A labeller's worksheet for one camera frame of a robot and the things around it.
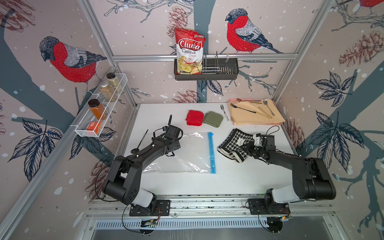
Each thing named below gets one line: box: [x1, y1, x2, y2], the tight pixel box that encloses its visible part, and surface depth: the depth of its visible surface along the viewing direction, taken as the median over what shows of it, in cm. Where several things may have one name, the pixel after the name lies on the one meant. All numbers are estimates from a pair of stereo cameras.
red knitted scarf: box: [185, 110, 204, 127], surface depth 109 cm
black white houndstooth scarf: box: [217, 128, 254, 163], surface depth 94 cm
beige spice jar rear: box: [106, 72, 123, 92], surface depth 82 cm
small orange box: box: [87, 121, 102, 134], surface depth 68 cm
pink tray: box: [228, 98, 271, 103], surface depth 125 cm
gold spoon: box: [236, 98, 262, 102], surface depth 125 cm
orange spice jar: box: [88, 98, 108, 122], surface depth 70 cm
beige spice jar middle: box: [99, 81, 117, 102], surface depth 77 cm
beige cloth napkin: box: [228, 98, 286, 126], surface depth 117 cm
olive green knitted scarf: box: [203, 111, 224, 128], surface depth 109 cm
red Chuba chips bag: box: [174, 27, 207, 75], surface depth 81 cm
